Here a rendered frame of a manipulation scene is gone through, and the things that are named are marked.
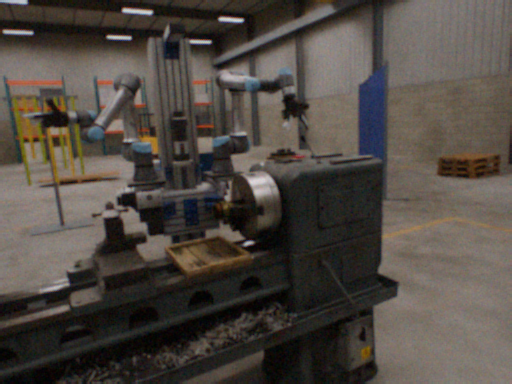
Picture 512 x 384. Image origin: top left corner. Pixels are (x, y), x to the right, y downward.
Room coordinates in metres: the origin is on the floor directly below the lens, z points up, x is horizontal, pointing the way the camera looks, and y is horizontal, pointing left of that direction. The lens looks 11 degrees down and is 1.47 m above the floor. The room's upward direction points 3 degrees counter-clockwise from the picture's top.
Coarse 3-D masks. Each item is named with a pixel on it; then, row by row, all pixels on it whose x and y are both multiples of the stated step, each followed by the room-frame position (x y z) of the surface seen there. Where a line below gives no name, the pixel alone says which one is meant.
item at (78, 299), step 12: (84, 264) 1.46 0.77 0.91; (96, 264) 1.41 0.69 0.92; (72, 276) 1.39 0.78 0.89; (84, 276) 1.41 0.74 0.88; (96, 276) 1.33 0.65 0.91; (96, 288) 1.23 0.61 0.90; (108, 288) 1.17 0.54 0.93; (120, 288) 1.17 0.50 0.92; (132, 288) 1.19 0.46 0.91; (144, 288) 1.21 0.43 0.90; (72, 300) 1.14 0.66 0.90; (84, 300) 1.14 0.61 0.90; (96, 300) 1.13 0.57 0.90; (108, 300) 1.15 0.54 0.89; (120, 300) 1.16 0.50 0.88; (132, 300) 1.18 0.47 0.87; (72, 312) 1.11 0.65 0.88; (84, 312) 1.11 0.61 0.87
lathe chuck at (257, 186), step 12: (240, 180) 1.65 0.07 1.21; (252, 180) 1.59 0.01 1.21; (264, 180) 1.61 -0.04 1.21; (240, 192) 1.66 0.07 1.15; (252, 192) 1.55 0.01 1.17; (264, 192) 1.56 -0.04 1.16; (252, 204) 1.56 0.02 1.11; (264, 204) 1.54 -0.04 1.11; (252, 216) 1.56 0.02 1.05; (264, 216) 1.53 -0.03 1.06; (252, 228) 1.57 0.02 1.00; (264, 228) 1.56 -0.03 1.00
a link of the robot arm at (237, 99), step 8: (232, 72) 2.33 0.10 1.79; (240, 72) 2.37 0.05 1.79; (232, 88) 2.35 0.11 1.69; (232, 96) 2.37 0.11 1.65; (240, 96) 2.37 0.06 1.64; (232, 104) 2.38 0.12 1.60; (240, 104) 2.37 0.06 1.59; (232, 112) 2.38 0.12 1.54; (240, 112) 2.37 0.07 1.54; (232, 120) 2.39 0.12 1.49; (240, 120) 2.37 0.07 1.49; (232, 128) 2.39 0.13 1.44; (240, 128) 2.37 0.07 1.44; (232, 136) 2.37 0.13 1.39; (240, 136) 2.36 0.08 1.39; (240, 144) 2.36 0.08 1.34; (248, 144) 2.39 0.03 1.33; (240, 152) 2.38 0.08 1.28
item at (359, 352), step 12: (324, 264) 1.57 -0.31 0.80; (336, 276) 1.55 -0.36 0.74; (348, 300) 1.54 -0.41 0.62; (360, 312) 1.74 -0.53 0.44; (336, 324) 1.69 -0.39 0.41; (348, 324) 1.63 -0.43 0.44; (360, 324) 1.66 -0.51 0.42; (372, 324) 1.69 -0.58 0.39; (348, 336) 1.63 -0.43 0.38; (360, 336) 1.64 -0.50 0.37; (372, 336) 1.70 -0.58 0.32; (348, 348) 1.62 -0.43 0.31; (360, 348) 1.65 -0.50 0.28; (372, 348) 1.69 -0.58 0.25; (336, 360) 1.68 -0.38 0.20; (348, 360) 1.61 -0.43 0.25; (360, 360) 1.65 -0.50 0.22; (360, 372) 1.70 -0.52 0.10
